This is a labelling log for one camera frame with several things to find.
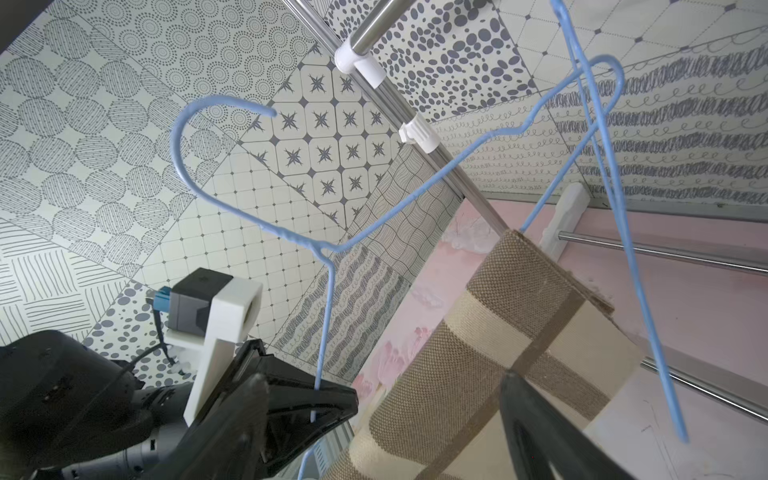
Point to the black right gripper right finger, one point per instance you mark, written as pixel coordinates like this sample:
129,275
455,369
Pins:
543,443

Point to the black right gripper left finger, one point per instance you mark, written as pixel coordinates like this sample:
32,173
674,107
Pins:
228,444

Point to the pink floral table mat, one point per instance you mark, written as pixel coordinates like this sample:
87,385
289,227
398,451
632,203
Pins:
712,321

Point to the brown plaid scarf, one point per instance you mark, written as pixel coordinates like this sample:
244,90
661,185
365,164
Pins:
520,312

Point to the white steel clothes rack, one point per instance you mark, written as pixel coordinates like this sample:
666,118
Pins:
354,58

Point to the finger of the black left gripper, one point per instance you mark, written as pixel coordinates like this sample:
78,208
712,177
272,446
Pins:
249,397
299,415

